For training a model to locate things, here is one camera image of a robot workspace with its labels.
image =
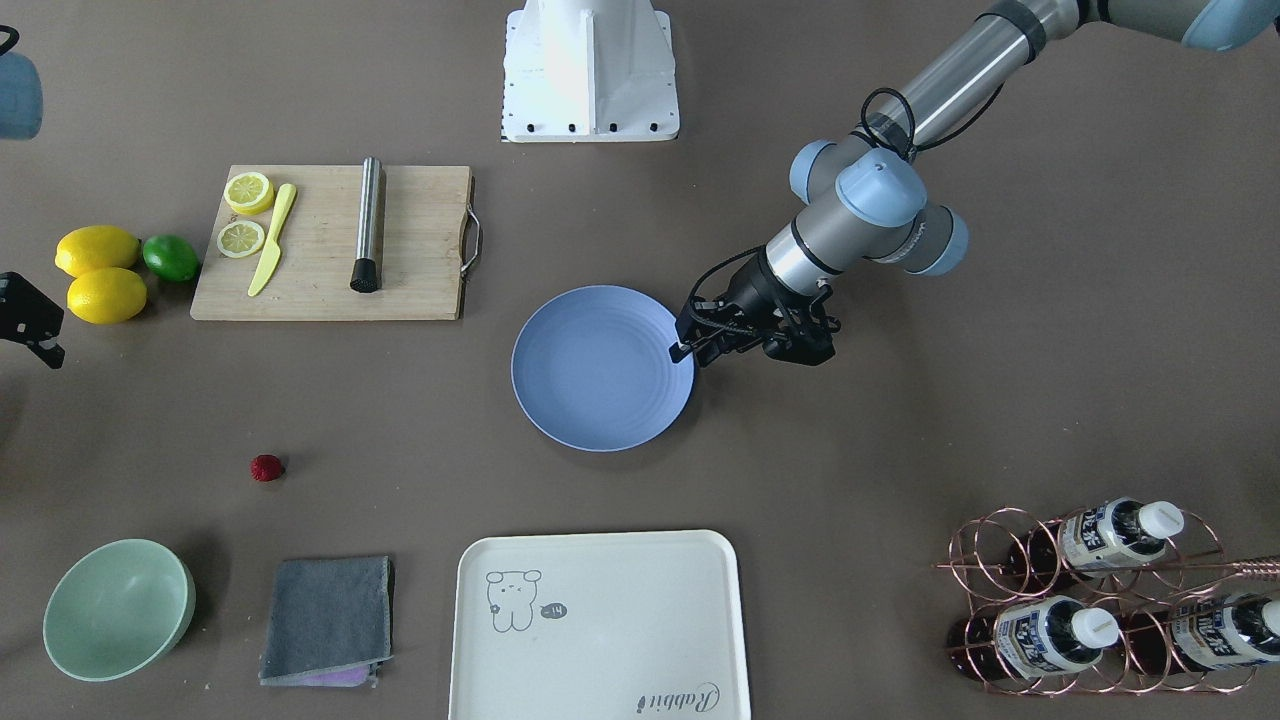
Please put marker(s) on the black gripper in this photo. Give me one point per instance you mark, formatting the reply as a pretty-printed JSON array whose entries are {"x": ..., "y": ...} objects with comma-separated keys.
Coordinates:
[{"x": 754, "y": 294}]

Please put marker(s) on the blue round plate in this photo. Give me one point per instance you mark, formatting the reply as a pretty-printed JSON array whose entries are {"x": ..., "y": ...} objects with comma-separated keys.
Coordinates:
[{"x": 591, "y": 369}]

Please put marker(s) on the red strawberry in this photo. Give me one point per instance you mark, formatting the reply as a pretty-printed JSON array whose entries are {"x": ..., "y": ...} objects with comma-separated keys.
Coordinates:
[{"x": 266, "y": 468}]

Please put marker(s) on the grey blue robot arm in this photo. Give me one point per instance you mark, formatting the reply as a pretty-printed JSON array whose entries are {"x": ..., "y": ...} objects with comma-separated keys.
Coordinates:
[{"x": 863, "y": 200}]

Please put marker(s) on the cream rabbit tray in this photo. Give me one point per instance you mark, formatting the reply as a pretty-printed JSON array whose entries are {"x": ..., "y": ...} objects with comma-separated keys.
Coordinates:
[{"x": 635, "y": 625}]

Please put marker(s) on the wooden cutting board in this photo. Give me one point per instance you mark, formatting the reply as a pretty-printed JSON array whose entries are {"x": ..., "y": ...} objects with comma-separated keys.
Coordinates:
[{"x": 421, "y": 253}]

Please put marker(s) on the steel muddler black tip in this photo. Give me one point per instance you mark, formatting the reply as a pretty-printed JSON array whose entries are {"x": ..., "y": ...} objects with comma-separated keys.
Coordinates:
[{"x": 366, "y": 272}]

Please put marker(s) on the yellow plastic knife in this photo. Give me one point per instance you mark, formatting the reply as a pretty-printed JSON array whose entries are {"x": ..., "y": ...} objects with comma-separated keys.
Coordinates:
[{"x": 271, "y": 252}]

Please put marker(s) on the dark drink bottle middle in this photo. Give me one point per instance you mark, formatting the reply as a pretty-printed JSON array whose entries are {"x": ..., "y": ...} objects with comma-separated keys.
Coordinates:
[{"x": 1028, "y": 641}]

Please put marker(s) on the dark drink bottle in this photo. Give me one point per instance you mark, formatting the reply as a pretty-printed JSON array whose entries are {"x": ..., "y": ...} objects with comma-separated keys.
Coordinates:
[
  {"x": 1120, "y": 534},
  {"x": 1238, "y": 630},
  {"x": 1028, "y": 641}
]

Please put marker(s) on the grey folded cloth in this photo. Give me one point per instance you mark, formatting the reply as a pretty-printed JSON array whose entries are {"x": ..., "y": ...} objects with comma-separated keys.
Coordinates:
[{"x": 330, "y": 623}]

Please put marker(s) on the lemon slice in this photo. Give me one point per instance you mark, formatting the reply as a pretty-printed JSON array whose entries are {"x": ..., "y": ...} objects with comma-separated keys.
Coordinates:
[{"x": 240, "y": 239}]

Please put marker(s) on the lemon half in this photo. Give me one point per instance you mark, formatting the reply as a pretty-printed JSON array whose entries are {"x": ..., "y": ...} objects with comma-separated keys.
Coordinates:
[{"x": 249, "y": 193}]

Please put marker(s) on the green lime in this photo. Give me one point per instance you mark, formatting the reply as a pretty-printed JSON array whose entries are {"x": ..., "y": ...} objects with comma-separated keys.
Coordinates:
[{"x": 170, "y": 258}]

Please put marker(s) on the whole lemon lower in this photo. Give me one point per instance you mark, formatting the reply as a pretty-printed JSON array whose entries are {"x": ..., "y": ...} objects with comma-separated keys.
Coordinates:
[{"x": 107, "y": 296}]

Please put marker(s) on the whole lemon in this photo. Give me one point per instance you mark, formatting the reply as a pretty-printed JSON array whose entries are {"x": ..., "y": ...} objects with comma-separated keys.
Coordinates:
[
  {"x": 96, "y": 247},
  {"x": 107, "y": 296}
]

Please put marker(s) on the whole lemon upper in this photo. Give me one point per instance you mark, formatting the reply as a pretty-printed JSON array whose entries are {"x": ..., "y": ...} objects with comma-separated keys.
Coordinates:
[{"x": 96, "y": 247}]

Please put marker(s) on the green bowl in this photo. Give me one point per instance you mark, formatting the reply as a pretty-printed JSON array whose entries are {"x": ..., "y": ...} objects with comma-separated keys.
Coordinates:
[{"x": 118, "y": 609}]

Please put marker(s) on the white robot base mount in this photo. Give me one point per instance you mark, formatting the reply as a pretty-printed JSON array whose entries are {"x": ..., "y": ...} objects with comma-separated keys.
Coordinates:
[{"x": 589, "y": 71}]

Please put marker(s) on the copper wire bottle rack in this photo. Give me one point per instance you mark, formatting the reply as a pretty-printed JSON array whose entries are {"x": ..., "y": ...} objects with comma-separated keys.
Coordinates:
[{"x": 989, "y": 557}]

